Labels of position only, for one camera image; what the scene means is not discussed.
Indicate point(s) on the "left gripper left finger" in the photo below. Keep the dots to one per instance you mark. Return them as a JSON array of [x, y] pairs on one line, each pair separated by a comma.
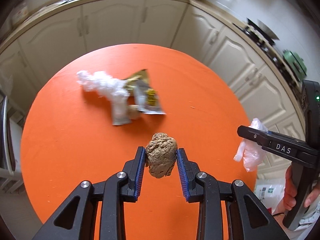
[[101, 203]]

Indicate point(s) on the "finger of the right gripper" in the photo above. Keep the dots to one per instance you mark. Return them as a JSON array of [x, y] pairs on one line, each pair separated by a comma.
[[284, 146]]

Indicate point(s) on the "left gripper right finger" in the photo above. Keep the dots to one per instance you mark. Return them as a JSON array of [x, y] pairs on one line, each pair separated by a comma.
[[247, 217]]

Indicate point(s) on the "pink plastic bag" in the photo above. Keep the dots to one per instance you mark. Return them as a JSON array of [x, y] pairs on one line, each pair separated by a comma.
[[249, 151]]

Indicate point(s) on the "brown paper ball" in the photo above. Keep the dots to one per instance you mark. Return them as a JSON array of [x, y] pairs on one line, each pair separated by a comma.
[[161, 155]]

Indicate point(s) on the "yellow snack wrapper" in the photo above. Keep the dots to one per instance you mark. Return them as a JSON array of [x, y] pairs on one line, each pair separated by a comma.
[[146, 98]]

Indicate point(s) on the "cream kitchen cabinets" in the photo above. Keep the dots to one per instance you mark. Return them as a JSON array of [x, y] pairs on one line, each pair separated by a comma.
[[61, 32]]

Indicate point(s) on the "person's right hand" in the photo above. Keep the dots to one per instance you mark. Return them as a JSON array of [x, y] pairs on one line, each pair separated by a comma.
[[290, 192]]

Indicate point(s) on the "white green rice bag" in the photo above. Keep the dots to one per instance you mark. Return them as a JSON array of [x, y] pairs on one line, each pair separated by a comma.
[[270, 192]]

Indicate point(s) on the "round orange table mat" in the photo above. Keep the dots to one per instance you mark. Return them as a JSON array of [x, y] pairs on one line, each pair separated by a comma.
[[69, 137]]

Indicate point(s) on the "black gas stove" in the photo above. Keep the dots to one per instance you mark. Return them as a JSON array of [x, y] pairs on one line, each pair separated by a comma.
[[266, 43]]

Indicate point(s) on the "white crumpled plastic wrap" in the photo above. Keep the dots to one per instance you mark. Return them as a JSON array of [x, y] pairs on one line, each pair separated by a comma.
[[112, 89]]

